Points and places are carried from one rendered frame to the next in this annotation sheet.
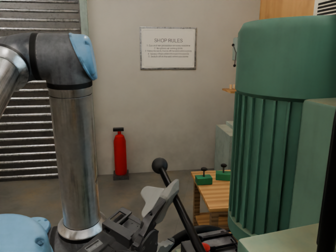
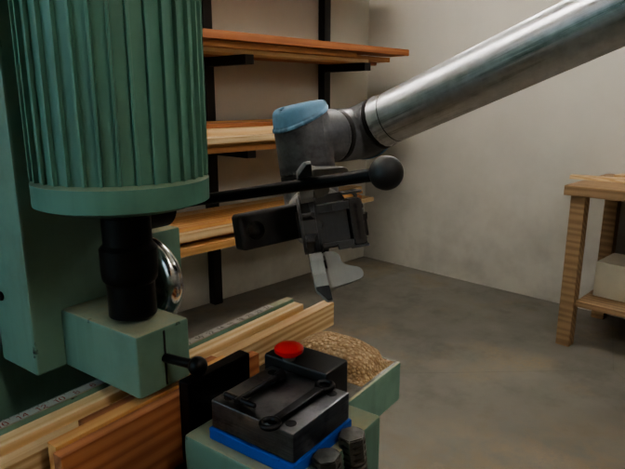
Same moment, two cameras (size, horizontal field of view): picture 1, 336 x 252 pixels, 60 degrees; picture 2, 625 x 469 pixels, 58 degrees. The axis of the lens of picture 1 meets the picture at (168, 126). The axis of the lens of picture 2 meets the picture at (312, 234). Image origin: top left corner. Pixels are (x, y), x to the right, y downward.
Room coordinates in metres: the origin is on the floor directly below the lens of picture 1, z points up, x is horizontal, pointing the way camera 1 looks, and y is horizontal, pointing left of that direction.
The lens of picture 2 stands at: (0.99, -0.38, 1.27)
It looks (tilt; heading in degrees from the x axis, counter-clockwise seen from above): 13 degrees down; 143
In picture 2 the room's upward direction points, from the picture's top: straight up
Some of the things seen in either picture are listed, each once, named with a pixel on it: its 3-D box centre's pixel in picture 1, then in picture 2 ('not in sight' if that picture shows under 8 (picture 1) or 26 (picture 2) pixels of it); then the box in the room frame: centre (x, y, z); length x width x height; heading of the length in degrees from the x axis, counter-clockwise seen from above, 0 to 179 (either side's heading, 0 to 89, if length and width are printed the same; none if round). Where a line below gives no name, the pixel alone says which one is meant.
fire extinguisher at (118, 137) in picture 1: (120, 153); not in sight; (3.21, 0.56, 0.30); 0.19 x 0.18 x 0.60; 9
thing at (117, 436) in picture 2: not in sight; (175, 429); (0.49, -0.18, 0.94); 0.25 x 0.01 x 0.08; 107
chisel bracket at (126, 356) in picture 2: not in sight; (126, 347); (0.38, -0.19, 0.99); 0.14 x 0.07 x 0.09; 17
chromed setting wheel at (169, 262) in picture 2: not in sight; (150, 279); (0.24, -0.10, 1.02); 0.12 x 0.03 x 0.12; 17
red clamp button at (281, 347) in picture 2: (203, 247); (288, 349); (0.55, -0.08, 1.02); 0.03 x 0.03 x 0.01
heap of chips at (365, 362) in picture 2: not in sight; (336, 348); (0.41, 0.10, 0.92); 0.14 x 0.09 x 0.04; 17
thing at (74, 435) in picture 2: not in sight; (152, 417); (0.44, -0.18, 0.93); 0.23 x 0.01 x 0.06; 107
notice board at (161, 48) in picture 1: (168, 48); not in sight; (3.39, 0.00, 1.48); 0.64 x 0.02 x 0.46; 99
